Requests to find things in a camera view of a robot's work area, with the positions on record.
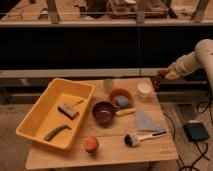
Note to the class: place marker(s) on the wooden scrub brush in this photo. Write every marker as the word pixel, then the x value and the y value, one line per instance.
pixel 69 109

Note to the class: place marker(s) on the yellow corn cob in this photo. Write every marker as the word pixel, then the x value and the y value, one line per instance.
pixel 124 112

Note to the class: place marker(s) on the wooden table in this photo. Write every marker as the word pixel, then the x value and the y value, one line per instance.
pixel 112 150

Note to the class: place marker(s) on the yellow plastic tub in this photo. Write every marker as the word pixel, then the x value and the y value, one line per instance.
pixel 44 116

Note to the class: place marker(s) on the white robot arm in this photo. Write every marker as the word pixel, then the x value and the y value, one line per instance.
pixel 200 57

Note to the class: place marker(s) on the white paper cup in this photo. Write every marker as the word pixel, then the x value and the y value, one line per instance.
pixel 143 91

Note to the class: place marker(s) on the white handled dish brush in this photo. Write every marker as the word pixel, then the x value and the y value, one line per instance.
pixel 133 140

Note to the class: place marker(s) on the green plastic cup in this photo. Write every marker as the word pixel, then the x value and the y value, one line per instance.
pixel 107 85

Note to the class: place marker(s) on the blue sponge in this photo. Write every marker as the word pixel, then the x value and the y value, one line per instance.
pixel 122 101

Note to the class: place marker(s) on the blue cloth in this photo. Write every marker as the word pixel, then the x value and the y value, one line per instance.
pixel 146 123

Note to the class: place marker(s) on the dark purple bowl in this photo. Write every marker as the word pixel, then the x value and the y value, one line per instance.
pixel 103 112

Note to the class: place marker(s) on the orange toy fruit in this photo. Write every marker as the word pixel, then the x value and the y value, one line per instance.
pixel 91 144

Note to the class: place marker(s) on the dark grape bunch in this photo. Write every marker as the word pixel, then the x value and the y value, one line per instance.
pixel 160 75

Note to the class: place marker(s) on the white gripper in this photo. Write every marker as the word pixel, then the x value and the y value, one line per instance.
pixel 183 66

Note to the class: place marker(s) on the orange bowl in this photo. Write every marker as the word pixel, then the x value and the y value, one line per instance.
pixel 120 92

